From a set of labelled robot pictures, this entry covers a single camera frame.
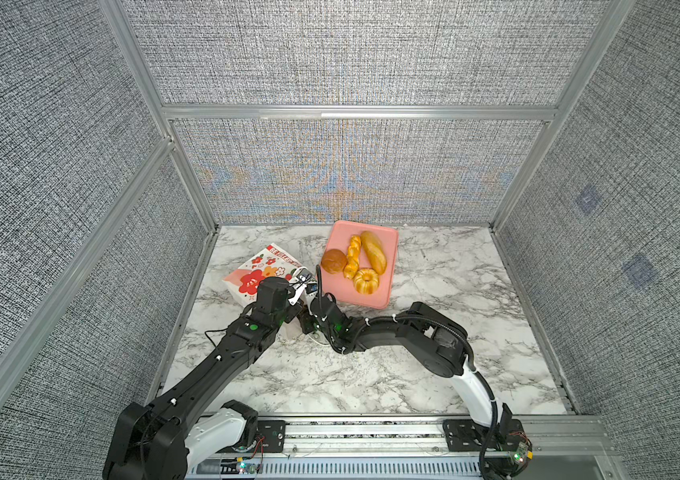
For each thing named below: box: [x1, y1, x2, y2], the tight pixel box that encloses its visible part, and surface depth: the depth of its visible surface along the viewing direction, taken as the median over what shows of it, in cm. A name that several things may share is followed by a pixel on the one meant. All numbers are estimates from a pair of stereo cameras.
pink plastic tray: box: [322, 221, 399, 310], surface depth 107 cm
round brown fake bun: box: [321, 248, 347, 274], surface depth 106 cm
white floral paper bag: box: [223, 244, 301, 307], surface depth 93 cm
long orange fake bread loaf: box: [360, 230, 387, 275], surface depth 108 cm
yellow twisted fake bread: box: [344, 234, 362, 280], surface depth 108 cm
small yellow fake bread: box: [353, 268, 379, 295], surface depth 101 cm
